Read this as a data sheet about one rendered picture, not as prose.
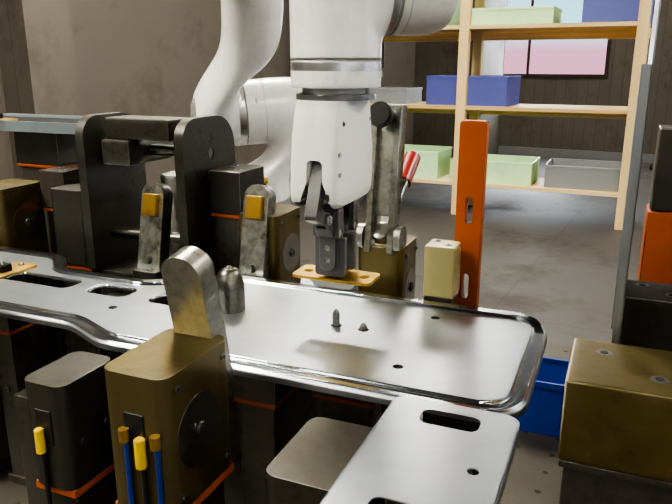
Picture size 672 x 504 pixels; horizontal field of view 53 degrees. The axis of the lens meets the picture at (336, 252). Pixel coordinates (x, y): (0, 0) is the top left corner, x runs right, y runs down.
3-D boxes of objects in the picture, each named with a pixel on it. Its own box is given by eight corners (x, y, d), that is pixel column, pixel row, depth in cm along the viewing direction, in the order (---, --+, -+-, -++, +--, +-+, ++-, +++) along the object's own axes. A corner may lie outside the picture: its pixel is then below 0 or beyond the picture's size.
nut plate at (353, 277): (290, 276, 68) (290, 265, 68) (306, 266, 72) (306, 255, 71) (368, 287, 65) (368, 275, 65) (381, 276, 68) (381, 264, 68)
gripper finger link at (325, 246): (317, 206, 66) (318, 272, 68) (303, 213, 63) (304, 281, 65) (347, 209, 65) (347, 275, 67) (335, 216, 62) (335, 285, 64)
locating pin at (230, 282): (211, 325, 74) (208, 267, 72) (226, 315, 77) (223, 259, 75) (236, 329, 73) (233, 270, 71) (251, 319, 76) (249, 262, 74)
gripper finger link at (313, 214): (321, 134, 63) (336, 173, 67) (294, 199, 59) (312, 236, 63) (333, 134, 62) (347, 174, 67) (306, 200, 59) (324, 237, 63)
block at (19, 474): (8, 480, 94) (-21, 283, 86) (47, 455, 100) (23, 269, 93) (30, 487, 93) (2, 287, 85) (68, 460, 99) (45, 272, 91)
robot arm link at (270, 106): (225, 202, 136) (212, 80, 129) (315, 192, 140) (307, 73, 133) (232, 215, 125) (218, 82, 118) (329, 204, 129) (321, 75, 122)
